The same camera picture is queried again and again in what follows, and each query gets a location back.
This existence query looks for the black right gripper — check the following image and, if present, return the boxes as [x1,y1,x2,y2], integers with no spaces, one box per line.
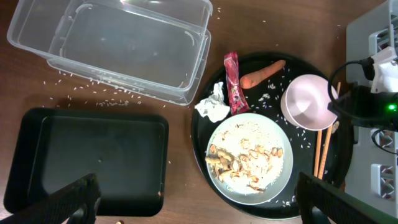
[328,85,397,131]

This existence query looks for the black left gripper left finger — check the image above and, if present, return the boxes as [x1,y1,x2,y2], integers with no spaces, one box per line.
[1,173,101,224]

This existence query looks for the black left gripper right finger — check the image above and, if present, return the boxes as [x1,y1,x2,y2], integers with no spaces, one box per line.
[295,172,397,224]

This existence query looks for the wooden chopstick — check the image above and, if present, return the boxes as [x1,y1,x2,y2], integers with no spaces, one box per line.
[313,130,322,177]
[317,81,341,180]

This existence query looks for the peanut on tray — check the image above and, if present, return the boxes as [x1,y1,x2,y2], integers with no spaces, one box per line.
[331,121,340,134]

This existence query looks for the black rectangular tray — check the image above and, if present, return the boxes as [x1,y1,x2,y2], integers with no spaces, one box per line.
[4,108,169,217]

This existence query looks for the round black tray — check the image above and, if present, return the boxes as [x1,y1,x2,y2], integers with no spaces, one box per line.
[190,51,354,221]

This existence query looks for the grey plate with food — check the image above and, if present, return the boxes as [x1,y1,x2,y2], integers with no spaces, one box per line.
[205,113,294,205]

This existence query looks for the orange carrot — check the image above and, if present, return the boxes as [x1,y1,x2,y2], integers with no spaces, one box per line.
[239,60,286,89]

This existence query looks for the red snack wrapper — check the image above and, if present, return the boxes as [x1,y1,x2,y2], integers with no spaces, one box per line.
[224,52,250,115]

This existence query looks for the crumpled white tissue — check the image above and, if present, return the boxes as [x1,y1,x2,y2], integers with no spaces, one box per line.
[195,82,230,123]

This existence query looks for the clear plastic bin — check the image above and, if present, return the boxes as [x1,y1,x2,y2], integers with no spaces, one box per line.
[7,0,213,106]

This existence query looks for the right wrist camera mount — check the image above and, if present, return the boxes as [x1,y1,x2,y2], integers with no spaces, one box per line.
[371,47,397,93]

